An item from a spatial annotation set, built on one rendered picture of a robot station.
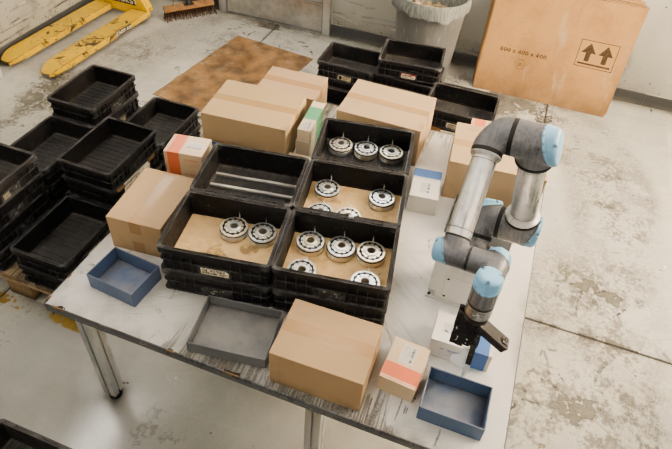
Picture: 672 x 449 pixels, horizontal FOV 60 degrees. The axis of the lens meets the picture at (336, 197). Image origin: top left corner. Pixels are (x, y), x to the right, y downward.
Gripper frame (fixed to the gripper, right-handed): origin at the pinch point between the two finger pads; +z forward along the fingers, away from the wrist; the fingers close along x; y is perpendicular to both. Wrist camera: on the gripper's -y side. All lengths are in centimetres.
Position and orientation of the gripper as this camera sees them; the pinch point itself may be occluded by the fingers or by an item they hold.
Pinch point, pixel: (468, 358)
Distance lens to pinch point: 187.2
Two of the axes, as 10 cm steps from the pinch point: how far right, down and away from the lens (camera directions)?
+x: -3.6, 5.5, -7.5
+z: -0.9, 7.8, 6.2
